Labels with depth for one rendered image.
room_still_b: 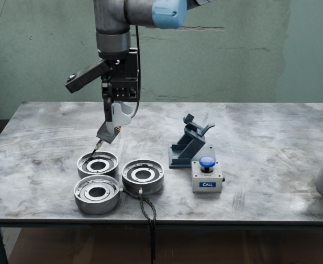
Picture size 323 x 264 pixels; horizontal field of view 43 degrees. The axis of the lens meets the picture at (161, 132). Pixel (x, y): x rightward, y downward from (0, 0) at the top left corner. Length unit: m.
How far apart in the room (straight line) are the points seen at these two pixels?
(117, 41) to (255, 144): 0.54
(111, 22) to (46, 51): 1.82
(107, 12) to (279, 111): 0.76
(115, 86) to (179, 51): 1.67
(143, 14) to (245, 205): 0.49
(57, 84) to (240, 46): 1.17
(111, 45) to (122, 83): 0.09
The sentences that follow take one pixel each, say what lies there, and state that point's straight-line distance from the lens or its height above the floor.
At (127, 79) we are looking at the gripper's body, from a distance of 0.94.
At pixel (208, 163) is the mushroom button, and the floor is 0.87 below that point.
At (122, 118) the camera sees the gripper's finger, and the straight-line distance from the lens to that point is 0.98.
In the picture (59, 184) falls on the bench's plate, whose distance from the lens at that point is 1.07.
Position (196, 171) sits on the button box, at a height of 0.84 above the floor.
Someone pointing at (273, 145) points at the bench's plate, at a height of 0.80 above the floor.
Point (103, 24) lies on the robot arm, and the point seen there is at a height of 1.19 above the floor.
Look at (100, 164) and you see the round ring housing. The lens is 1.09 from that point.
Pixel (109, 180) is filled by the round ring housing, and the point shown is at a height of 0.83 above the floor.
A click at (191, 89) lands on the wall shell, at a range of 2.68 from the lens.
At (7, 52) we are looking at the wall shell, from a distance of 2.76.
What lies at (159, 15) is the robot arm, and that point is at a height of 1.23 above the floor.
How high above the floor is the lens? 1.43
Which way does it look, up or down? 30 degrees down
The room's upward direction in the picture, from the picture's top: straight up
